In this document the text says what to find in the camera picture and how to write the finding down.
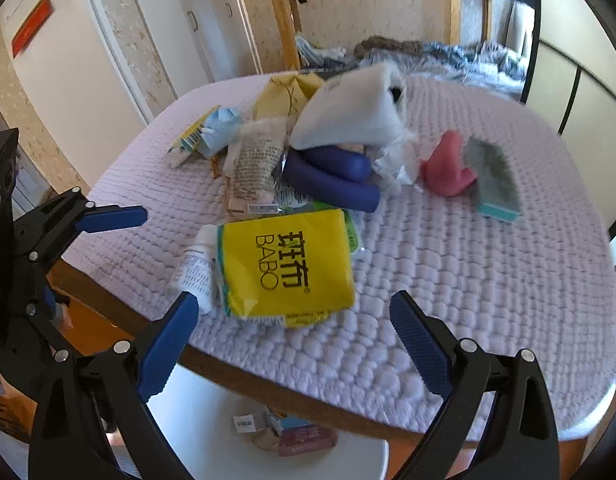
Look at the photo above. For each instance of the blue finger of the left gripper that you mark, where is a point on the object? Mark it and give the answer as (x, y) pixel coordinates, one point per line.
(111, 218)

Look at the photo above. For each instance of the white trash bin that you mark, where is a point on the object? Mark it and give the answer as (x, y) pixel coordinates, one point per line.
(197, 418)

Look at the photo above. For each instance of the blue medicine box smiley face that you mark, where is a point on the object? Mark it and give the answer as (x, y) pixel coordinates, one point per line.
(284, 422)

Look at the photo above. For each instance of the teal grey sponge block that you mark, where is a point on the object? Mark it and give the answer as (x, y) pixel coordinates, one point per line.
(495, 193)

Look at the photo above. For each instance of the yellow Babo tissue pack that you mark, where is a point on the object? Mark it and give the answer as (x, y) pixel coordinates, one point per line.
(290, 271)

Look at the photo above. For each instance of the blue rumpled bedding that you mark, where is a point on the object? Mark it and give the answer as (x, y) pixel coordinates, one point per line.
(487, 65)

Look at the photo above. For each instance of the clear snack packet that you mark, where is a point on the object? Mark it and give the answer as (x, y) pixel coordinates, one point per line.
(253, 166)

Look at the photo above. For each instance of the yellow green packet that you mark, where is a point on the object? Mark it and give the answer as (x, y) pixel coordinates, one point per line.
(188, 141)

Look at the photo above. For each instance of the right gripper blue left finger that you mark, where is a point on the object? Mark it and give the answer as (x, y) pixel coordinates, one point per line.
(133, 371)

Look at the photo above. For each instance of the pink Japanese medicine box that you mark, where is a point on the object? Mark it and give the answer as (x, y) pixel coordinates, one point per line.
(305, 440)

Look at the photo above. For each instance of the white cloth bag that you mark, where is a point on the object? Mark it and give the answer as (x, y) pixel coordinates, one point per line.
(366, 106)

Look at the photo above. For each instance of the black framed sliding screen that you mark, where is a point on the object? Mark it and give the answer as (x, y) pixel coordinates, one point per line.
(573, 87)

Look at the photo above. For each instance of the green Doublemint gum bottle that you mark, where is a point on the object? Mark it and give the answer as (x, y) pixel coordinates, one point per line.
(353, 224)

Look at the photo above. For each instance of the clear crumpled plastic wrapper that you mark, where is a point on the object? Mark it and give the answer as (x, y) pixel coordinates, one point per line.
(398, 164)

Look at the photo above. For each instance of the lavender quilted bed cover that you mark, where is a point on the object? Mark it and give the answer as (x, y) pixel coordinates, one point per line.
(545, 282)

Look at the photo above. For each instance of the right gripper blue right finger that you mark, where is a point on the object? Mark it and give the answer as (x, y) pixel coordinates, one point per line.
(457, 370)

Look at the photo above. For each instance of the yellow paper bag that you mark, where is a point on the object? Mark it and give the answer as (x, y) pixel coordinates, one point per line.
(286, 95)

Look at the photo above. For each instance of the dark blue foam roller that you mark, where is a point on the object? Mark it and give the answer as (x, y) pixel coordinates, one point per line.
(333, 176)

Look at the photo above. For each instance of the pink U-shaped foam piece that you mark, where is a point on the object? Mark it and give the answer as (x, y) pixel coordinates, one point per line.
(444, 173)

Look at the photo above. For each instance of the white wardrobe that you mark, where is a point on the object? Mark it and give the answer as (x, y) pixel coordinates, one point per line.
(162, 49)

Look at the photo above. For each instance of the white pill bottle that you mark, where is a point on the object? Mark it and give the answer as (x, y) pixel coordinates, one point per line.
(196, 271)

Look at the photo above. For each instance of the red white wall poster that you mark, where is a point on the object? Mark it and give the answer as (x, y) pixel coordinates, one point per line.
(20, 20)

